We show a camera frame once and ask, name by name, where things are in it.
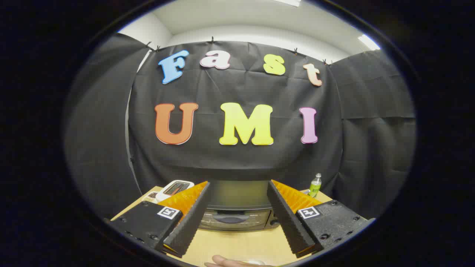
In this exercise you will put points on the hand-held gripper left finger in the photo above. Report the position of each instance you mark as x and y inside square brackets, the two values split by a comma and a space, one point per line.
[191, 226]

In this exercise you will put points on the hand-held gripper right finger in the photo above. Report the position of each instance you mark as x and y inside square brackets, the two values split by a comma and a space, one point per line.
[289, 222]

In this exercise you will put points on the green label drink bottle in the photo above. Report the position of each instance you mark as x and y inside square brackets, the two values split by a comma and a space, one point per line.
[315, 185]

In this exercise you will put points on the black toaster oven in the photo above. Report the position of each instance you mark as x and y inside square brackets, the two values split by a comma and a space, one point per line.
[237, 193]

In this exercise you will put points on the white pop-up toaster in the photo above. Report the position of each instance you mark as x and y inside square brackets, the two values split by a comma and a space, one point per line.
[163, 194]

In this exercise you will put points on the ceiling light panel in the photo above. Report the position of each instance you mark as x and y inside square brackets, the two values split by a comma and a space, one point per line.
[289, 2]
[368, 42]

